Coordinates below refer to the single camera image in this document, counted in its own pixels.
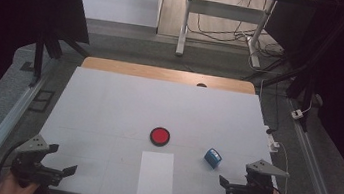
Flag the wooden table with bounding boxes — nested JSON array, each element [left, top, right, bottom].
[[80, 55, 258, 96]]

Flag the aluminium rail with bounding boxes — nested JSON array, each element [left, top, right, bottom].
[[0, 65, 50, 194], [276, 97, 344, 194]]

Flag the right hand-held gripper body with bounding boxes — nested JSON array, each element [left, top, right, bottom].
[[226, 154, 291, 194]]

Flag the tangle of black cables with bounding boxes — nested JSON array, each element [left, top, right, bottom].
[[183, 0, 292, 75]]

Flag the round red ink pad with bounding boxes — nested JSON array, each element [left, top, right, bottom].
[[148, 126, 172, 149]]

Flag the black metal stand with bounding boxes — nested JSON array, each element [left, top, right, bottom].
[[236, 50, 321, 133], [27, 32, 94, 96]]

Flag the small white adapter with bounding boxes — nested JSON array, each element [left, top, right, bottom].
[[290, 108, 305, 121]]

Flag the person's left hand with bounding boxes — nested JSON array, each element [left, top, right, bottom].
[[0, 169, 43, 194]]

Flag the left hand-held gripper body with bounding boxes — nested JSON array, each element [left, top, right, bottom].
[[8, 131, 68, 192]]

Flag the white paper sheet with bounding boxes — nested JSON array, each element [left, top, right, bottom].
[[136, 149, 179, 194]]

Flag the blue stamp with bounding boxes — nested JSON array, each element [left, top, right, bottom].
[[202, 147, 224, 171]]

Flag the thin white cable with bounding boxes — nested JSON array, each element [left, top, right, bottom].
[[271, 141, 320, 194]]

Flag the white metal desk frame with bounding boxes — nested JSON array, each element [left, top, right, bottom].
[[174, 0, 279, 70]]

